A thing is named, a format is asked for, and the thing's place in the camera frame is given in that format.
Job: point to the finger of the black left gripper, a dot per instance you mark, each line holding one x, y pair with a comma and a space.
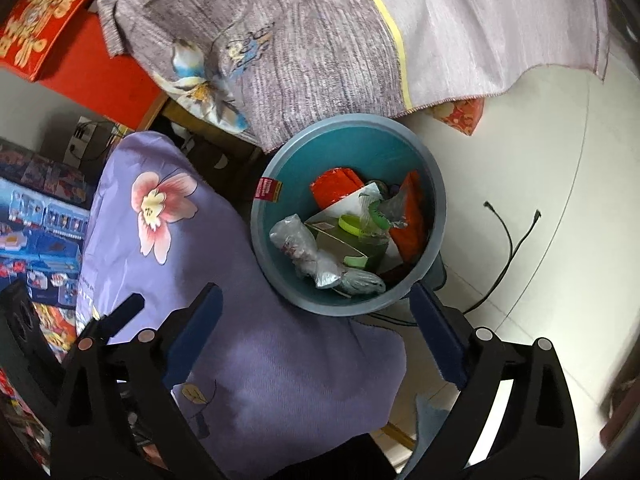
110, 325

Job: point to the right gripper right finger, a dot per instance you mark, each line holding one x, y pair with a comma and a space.
513, 417

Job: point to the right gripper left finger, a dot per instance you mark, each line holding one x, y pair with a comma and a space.
116, 418

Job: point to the orange Ovaltine packet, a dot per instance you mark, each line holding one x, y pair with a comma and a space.
411, 240

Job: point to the green plastic lid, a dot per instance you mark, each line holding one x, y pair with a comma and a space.
367, 248

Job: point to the teal plastic trash bucket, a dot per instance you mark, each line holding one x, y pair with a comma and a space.
376, 148

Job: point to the blue toy boxes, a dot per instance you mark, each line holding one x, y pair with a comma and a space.
44, 220

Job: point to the purple floral bedsheet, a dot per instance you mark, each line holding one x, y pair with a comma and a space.
274, 385

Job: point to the crumpled clear plastic bag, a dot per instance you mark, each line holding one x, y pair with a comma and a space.
295, 240

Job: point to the red gift box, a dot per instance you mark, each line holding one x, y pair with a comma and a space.
119, 89

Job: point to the red snack bag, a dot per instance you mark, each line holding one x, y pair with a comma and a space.
334, 185

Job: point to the red envelope with gold characters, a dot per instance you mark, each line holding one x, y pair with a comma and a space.
31, 29

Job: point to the grey striped cloth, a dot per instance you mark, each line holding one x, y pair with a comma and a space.
265, 69

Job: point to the red paper under cloth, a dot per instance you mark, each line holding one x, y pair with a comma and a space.
462, 115

